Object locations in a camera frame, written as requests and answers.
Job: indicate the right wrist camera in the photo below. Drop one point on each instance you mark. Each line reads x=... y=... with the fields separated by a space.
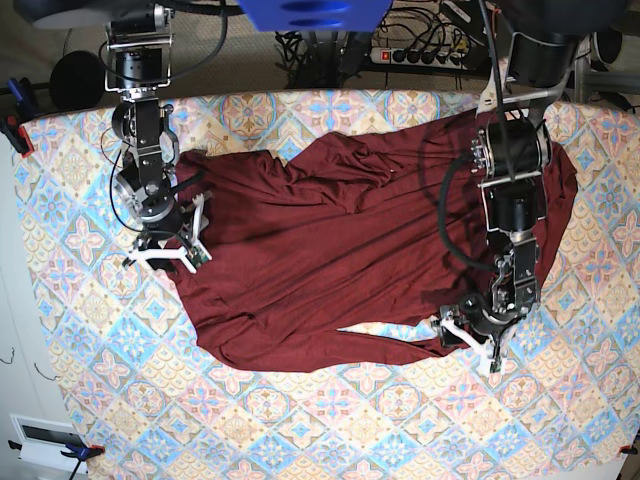
x=198 y=255

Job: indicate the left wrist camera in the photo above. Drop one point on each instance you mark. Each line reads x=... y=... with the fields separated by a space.
x=494 y=365

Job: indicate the white power strip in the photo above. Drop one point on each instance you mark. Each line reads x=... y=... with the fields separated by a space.
x=436 y=58

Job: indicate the orange clamp lower right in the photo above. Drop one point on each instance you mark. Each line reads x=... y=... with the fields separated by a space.
x=627 y=450

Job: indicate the patterned tablecloth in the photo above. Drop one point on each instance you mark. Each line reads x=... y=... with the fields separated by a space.
x=133 y=380

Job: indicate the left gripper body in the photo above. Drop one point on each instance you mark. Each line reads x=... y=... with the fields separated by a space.
x=475 y=314

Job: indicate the black round stool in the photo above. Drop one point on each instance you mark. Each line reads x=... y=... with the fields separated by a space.
x=77 y=81

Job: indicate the blue orange clamp lower left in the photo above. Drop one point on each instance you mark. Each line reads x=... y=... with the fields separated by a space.
x=75 y=452

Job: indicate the white wall socket box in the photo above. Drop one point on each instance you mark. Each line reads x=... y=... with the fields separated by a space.
x=42 y=442

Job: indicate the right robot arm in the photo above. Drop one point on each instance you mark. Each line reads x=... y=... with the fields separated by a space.
x=137 y=63

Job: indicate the blue orange clamp upper left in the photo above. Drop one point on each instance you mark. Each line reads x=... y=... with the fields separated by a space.
x=12 y=125

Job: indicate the black round object top right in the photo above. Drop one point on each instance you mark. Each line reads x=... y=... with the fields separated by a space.
x=608 y=44

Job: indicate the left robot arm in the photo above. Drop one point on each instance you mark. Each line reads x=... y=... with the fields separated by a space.
x=532 y=47

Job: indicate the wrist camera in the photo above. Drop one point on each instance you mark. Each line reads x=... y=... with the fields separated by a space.
x=494 y=365
x=198 y=255

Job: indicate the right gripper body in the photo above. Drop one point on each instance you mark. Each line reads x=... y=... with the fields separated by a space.
x=162 y=218

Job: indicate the blue orange clamp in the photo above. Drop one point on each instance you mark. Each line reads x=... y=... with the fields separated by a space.
x=75 y=452
x=12 y=125

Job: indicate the dark red t-shirt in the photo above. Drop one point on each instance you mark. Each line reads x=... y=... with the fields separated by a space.
x=345 y=233

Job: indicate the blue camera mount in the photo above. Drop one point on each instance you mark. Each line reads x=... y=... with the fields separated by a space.
x=315 y=15

